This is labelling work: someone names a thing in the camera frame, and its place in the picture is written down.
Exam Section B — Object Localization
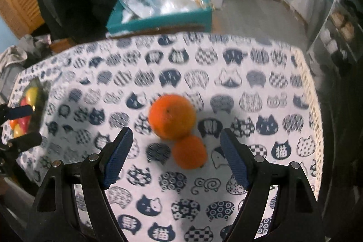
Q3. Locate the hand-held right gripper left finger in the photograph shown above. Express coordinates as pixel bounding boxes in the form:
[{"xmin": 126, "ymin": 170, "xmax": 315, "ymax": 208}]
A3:
[{"xmin": 27, "ymin": 126, "xmax": 134, "ymax": 242}]

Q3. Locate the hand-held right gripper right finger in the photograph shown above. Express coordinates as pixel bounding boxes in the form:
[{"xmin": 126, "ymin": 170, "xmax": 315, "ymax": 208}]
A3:
[{"xmin": 220, "ymin": 129, "xmax": 329, "ymax": 242}]

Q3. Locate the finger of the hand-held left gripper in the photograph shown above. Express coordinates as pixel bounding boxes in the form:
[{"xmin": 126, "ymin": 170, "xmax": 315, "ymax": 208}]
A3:
[
  {"xmin": 8, "ymin": 131, "xmax": 43, "ymax": 152},
  {"xmin": 0, "ymin": 104, "xmax": 33, "ymax": 125}
]

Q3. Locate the scalloped glass bowl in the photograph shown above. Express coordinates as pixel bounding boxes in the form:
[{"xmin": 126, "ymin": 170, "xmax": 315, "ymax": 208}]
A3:
[{"xmin": 8, "ymin": 78, "xmax": 52, "ymax": 140}]

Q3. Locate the small orange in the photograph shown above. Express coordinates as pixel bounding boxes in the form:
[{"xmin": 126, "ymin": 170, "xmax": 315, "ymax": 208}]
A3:
[{"xmin": 172, "ymin": 135, "xmax": 207, "ymax": 169}]

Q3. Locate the large orange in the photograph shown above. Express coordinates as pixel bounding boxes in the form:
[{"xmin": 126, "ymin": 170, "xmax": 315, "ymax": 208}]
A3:
[{"xmin": 149, "ymin": 94, "xmax": 197, "ymax": 141}]

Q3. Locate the grey clothes pile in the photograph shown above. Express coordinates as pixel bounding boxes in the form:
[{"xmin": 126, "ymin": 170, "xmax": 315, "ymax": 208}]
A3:
[{"xmin": 0, "ymin": 35, "xmax": 53, "ymax": 106}]

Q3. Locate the cat print tablecloth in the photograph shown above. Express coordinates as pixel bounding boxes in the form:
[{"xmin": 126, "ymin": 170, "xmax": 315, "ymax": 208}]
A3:
[{"xmin": 8, "ymin": 32, "xmax": 325, "ymax": 242}]

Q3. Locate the teal box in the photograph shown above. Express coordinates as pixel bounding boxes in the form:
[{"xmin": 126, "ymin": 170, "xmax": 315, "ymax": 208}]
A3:
[{"xmin": 106, "ymin": 0, "xmax": 213, "ymax": 38}]

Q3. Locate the shoe rack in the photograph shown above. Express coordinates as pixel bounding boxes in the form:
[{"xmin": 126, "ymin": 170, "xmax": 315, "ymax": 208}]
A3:
[{"xmin": 308, "ymin": 0, "xmax": 363, "ymax": 78}]

